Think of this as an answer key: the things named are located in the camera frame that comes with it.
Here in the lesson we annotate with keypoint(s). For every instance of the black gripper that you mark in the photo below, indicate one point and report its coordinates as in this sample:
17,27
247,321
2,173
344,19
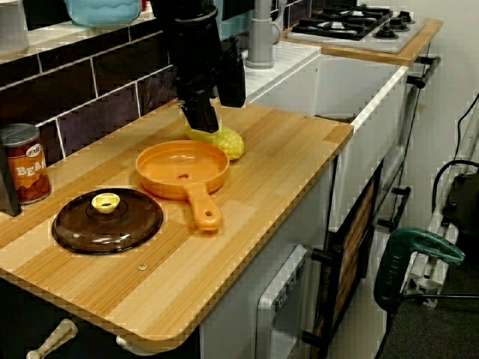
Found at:
198,84

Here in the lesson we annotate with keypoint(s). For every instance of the yellow toy corn cob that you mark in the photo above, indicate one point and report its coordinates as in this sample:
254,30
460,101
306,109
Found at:
232,144

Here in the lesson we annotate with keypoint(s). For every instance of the orange toy frying pan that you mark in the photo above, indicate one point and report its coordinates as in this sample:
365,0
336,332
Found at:
179,164

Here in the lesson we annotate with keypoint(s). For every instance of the brown lid with yellow knob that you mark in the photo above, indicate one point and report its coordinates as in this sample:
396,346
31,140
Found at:
112,232

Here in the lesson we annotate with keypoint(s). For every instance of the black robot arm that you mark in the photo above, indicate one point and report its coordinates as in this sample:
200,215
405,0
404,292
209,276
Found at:
187,37

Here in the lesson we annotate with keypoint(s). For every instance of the grey toy faucet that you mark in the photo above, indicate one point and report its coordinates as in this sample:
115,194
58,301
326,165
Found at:
260,41

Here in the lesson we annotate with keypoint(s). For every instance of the teal plastic bin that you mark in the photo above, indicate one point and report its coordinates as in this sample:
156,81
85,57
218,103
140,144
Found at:
232,28

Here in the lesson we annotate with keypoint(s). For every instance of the dark tiled backsplash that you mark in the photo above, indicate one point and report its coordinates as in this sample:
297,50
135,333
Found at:
112,75

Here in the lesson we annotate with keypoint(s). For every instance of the light blue bowl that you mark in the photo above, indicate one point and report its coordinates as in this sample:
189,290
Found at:
101,13

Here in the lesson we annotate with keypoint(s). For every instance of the white toy kitchen unit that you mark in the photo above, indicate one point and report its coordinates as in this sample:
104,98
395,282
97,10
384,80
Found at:
374,142

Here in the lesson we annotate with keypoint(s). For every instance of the black stove knob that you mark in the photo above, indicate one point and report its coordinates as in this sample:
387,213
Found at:
408,15
385,33
399,23

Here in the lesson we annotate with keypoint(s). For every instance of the grey toy stove top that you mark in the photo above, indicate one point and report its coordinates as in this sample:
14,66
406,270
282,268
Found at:
396,43

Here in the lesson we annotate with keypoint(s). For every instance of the black framed wood door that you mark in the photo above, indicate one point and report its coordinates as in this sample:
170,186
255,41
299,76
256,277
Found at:
355,239

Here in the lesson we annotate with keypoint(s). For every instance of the toy beans can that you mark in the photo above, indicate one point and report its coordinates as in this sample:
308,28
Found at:
28,175

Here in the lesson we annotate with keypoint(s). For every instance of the grey dishwasher front panel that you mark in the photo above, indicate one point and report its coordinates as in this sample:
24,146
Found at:
277,329

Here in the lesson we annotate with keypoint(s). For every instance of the green power drill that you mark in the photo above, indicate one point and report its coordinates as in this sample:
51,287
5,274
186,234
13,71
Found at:
396,261

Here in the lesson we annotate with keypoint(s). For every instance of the black device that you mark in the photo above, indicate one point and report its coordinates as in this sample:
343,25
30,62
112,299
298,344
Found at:
464,209

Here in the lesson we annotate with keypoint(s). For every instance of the black upright post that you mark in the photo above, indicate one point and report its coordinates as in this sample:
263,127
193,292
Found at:
9,190

